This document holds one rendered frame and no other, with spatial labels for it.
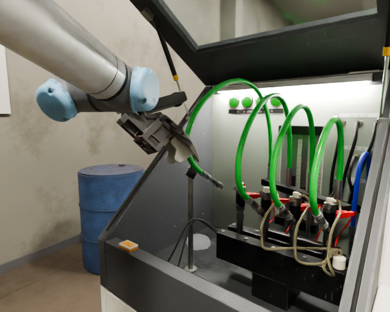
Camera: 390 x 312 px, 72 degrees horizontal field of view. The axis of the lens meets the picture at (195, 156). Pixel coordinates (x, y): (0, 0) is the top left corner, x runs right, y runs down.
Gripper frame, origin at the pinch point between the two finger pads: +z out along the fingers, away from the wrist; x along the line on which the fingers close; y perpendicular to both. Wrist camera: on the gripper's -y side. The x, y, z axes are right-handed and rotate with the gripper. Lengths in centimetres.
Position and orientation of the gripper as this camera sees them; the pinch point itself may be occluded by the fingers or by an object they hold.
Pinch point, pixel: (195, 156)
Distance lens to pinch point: 69.4
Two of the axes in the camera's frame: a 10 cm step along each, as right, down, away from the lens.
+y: -5.7, 7.3, -3.8
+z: 6.8, 6.7, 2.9
